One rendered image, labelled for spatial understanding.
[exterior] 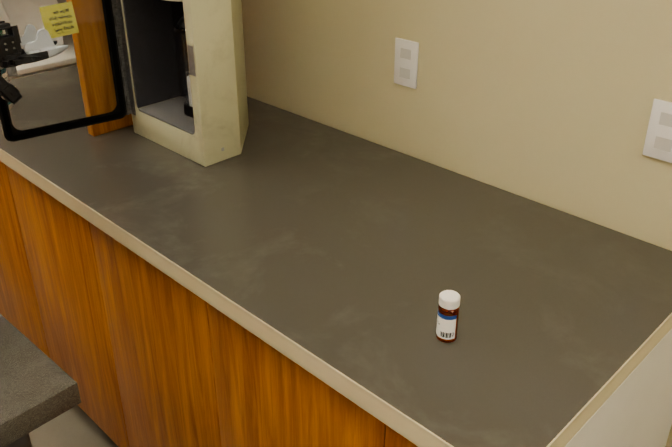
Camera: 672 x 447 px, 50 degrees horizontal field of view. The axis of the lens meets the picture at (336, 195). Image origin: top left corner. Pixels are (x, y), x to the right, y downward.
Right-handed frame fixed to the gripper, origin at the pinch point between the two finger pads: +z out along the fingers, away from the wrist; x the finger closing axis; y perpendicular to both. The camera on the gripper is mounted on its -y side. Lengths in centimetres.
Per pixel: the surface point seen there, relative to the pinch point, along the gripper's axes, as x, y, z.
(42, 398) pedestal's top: -68, -31, -40
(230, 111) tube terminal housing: -18.2, -18.9, 31.1
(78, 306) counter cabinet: 6, -69, -6
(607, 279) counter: -109, -33, 47
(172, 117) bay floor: -1.8, -22.7, 24.7
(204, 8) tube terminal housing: -19.0, 6.6, 26.6
